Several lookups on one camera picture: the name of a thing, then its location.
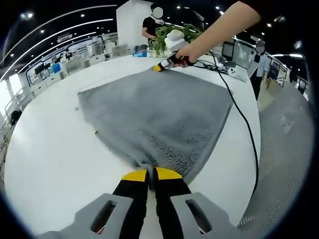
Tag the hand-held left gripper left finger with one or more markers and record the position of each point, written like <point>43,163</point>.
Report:
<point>132,199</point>

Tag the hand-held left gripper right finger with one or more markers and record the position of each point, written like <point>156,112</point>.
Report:
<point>169,199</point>

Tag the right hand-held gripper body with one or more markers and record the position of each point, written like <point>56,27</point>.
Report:
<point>175,43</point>

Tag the grey towel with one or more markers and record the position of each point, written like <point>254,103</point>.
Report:
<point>154,107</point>

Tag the person's right hand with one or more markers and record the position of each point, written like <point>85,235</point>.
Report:
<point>192,53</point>

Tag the green potted plant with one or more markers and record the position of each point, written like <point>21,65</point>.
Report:
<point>162,35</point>

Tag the blue tissue box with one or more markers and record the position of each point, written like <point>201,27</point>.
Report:
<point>140,54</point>

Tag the white square pillar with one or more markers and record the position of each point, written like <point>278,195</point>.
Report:
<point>129,25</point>

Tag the grey curved device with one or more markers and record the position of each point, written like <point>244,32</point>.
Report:
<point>228,63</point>

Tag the ceiling air vent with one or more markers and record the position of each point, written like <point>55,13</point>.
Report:
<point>64,37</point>

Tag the blue storage box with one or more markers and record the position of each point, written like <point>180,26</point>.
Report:
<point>56,68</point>

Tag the black bag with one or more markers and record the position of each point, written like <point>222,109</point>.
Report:
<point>16,117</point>

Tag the black wall monitor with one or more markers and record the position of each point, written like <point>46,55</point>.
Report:
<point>41,69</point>

